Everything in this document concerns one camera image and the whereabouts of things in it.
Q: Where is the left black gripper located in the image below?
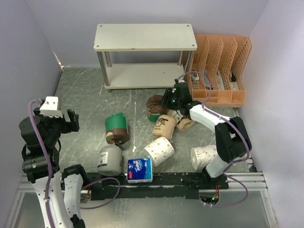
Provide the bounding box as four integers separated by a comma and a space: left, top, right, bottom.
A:
33, 107, 79, 145

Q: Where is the green brown paper roll labelled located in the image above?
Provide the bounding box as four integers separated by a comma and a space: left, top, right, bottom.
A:
146, 95, 166, 123

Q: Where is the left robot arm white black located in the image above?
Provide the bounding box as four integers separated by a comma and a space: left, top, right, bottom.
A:
19, 108, 89, 228

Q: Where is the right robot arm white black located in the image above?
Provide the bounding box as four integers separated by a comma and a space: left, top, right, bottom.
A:
161, 82, 252, 189

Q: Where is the beige two-tier shelf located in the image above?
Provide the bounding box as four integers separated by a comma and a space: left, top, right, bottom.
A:
94, 24, 198, 91

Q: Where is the tan barcode paper roll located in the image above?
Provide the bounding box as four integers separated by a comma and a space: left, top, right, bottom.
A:
167, 110, 195, 132

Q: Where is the tan cartoon paper roll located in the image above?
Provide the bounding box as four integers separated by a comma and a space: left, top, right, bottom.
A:
152, 114, 176, 141

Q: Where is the green brown paper roll left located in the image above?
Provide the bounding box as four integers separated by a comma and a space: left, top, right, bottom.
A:
105, 112, 130, 145

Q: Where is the white dotted paper roll centre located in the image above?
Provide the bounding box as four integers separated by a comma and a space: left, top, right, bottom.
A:
144, 137, 174, 167

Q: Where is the white dotted paper roll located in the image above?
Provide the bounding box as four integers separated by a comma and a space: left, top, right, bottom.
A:
190, 145, 218, 172
144, 137, 174, 167

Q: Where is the grey wrapped paper roll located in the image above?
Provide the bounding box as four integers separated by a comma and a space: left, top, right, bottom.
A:
97, 144, 122, 176

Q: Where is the white dotted paper roll right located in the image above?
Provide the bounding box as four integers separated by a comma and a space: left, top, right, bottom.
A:
190, 145, 218, 172

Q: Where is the orange plastic file organizer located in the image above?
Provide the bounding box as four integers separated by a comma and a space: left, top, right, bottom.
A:
185, 35, 251, 108

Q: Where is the blue Tempo tissue pack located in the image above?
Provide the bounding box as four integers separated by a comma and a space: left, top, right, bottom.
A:
127, 158, 153, 183

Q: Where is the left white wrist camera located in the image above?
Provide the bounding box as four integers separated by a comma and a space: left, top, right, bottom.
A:
39, 96, 63, 118

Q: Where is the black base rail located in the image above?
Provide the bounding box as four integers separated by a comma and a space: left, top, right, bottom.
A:
85, 172, 228, 200

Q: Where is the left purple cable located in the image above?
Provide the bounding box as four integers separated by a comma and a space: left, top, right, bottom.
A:
28, 99, 121, 228

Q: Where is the purple cable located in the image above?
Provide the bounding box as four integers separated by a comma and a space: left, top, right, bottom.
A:
177, 71, 251, 208
28, 99, 121, 228

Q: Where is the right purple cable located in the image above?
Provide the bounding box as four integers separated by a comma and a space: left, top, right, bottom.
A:
177, 71, 251, 208

